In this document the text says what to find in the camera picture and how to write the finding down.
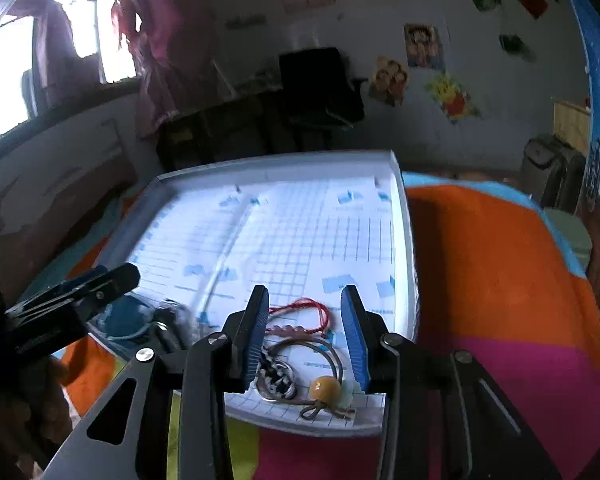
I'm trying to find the brown cord bracelet yellow bead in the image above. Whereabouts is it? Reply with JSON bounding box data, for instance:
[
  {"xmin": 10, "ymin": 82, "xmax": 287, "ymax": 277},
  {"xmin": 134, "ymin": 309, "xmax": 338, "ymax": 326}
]
[{"xmin": 267, "ymin": 337, "xmax": 357, "ymax": 421}]

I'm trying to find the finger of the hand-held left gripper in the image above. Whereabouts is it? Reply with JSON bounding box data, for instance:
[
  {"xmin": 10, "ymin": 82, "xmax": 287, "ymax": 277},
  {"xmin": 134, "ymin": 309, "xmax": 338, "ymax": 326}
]
[
  {"xmin": 15, "ymin": 265, "xmax": 109, "ymax": 307},
  {"xmin": 6, "ymin": 262, "xmax": 142, "ymax": 322}
]

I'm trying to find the dark wooden desk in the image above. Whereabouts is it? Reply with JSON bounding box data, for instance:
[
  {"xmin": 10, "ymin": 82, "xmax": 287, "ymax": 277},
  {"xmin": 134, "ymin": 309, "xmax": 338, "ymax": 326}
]
[{"xmin": 156, "ymin": 91, "xmax": 301, "ymax": 173}]

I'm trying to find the red hanging cloth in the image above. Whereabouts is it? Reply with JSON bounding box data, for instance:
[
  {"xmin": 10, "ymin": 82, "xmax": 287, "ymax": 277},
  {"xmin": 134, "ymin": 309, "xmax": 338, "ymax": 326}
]
[{"xmin": 109, "ymin": 0, "xmax": 147, "ymax": 47}]

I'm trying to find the black office chair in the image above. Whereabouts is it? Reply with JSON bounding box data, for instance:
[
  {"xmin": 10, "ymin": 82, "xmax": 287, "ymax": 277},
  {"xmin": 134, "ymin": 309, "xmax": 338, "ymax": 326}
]
[{"xmin": 278, "ymin": 47, "xmax": 367, "ymax": 131}]

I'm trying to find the yellow cartoon wall sticker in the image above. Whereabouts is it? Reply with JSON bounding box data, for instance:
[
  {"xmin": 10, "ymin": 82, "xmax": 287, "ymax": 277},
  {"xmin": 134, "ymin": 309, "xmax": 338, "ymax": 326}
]
[{"xmin": 424, "ymin": 72, "xmax": 482, "ymax": 124}]

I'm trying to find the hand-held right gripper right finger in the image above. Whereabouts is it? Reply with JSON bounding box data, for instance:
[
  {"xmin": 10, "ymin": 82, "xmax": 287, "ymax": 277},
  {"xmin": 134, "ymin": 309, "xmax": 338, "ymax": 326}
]
[{"xmin": 339, "ymin": 285, "xmax": 563, "ymax": 480}]

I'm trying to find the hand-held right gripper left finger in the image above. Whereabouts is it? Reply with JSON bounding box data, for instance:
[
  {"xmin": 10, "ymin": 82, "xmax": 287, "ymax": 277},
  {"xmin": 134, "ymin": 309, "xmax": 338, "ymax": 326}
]
[{"xmin": 42, "ymin": 285, "xmax": 271, "ymax": 480}]

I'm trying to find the red string bracelet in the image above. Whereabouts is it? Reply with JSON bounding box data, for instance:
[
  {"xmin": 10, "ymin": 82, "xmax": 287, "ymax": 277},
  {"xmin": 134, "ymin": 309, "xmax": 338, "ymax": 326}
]
[{"xmin": 266, "ymin": 297, "xmax": 334, "ymax": 337}]

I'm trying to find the black white striped hair clip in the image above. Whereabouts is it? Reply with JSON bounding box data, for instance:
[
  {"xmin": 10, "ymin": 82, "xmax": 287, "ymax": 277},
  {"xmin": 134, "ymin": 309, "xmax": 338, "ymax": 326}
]
[{"xmin": 254, "ymin": 344, "xmax": 297, "ymax": 402}]

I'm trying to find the white cardboard box tray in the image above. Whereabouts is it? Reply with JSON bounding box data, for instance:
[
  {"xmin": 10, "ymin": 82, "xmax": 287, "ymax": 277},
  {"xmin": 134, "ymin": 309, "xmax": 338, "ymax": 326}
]
[{"xmin": 82, "ymin": 150, "xmax": 422, "ymax": 436}]

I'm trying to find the window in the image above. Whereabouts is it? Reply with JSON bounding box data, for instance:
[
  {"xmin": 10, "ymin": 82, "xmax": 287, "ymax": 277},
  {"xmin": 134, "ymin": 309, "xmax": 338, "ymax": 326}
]
[{"xmin": 0, "ymin": 0, "xmax": 143, "ymax": 131}]

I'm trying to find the pink curtain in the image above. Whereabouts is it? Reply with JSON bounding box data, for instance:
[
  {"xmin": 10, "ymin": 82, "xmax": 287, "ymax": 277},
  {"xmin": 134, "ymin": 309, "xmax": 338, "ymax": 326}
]
[{"xmin": 115, "ymin": 0, "xmax": 221, "ymax": 138}]

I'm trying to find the orange cartoon wall poster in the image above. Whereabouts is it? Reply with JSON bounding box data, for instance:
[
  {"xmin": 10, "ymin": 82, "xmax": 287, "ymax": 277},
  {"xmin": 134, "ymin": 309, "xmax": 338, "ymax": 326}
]
[{"xmin": 368, "ymin": 55, "xmax": 410, "ymax": 108}]

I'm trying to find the wooden cabinet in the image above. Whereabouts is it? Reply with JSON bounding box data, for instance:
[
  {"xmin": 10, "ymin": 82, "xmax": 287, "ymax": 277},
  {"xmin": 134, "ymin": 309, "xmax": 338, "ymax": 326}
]
[{"xmin": 552, "ymin": 100, "xmax": 593, "ymax": 157}]

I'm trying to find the colourful striped blanket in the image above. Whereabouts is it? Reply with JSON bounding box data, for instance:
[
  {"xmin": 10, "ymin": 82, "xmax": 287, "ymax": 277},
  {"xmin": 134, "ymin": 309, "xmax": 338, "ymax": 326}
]
[{"xmin": 55, "ymin": 170, "xmax": 600, "ymax": 480}]

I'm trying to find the clear plastic strip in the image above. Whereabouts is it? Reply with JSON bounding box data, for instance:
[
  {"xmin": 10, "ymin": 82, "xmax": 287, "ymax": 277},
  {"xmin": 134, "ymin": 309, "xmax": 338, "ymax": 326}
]
[{"xmin": 196, "ymin": 197, "xmax": 258, "ymax": 322}]

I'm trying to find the dark grey suitcase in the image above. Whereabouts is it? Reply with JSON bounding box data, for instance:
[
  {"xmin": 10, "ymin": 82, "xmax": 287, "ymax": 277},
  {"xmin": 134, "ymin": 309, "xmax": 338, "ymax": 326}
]
[{"xmin": 520, "ymin": 132, "xmax": 589, "ymax": 212}]

